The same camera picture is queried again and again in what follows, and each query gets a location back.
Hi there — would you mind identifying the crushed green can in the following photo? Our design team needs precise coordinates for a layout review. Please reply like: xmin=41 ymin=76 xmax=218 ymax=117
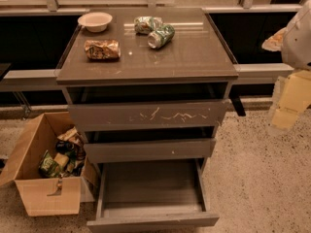
xmin=134 ymin=17 xmax=163 ymax=35
xmin=148 ymin=24 xmax=175 ymax=49

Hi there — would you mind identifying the tan chip bag in box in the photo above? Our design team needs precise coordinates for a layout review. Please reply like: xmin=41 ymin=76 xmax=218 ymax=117
xmin=57 ymin=127 xmax=84 ymax=147

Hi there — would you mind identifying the crushed green can rear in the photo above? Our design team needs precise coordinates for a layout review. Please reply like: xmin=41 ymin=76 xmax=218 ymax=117
xmin=134 ymin=17 xmax=163 ymax=35

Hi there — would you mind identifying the crushed orange can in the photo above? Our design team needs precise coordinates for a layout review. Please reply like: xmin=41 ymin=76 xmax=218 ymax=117
xmin=84 ymin=39 xmax=121 ymax=60

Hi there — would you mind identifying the grey middle drawer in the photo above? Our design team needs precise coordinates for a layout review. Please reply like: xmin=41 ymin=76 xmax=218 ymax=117
xmin=85 ymin=139 xmax=216 ymax=163

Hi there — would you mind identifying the green snack bag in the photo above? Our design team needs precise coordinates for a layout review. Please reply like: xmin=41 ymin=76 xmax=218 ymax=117
xmin=39 ymin=151 xmax=61 ymax=178

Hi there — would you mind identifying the grey open bottom drawer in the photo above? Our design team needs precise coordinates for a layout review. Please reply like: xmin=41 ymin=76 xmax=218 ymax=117
xmin=87 ymin=159 xmax=219 ymax=233

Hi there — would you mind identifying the grey drawer cabinet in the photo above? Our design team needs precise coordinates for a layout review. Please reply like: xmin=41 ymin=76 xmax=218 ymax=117
xmin=55 ymin=6 xmax=240 ymax=233

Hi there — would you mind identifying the white paper bowl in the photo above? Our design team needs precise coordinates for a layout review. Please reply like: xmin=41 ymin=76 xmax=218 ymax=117
xmin=78 ymin=12 xmax=113 ymax=33

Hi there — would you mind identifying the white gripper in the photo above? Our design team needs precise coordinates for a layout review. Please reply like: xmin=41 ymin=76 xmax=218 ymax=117
xmin=261 ymin=1 xmax=311 ymax=130

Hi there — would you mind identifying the grey top drawer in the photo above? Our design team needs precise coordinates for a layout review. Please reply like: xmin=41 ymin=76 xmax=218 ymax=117
xmin=68 ymin=100 xmax=227 ymax=132

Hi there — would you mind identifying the cardboard box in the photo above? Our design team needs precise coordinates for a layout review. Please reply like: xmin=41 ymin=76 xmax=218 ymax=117
xmin=0 ymin=112 xmax=99 ymax=216

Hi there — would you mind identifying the crushed green can front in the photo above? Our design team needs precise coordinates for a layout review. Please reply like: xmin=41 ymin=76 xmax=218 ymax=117
xmin=148 ymin=24 xmax=175 ymax=49

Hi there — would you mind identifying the yellow sponge in box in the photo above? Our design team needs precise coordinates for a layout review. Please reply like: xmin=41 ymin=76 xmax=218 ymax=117
xmin=54 ymin=153 xmax=69 ymax=169

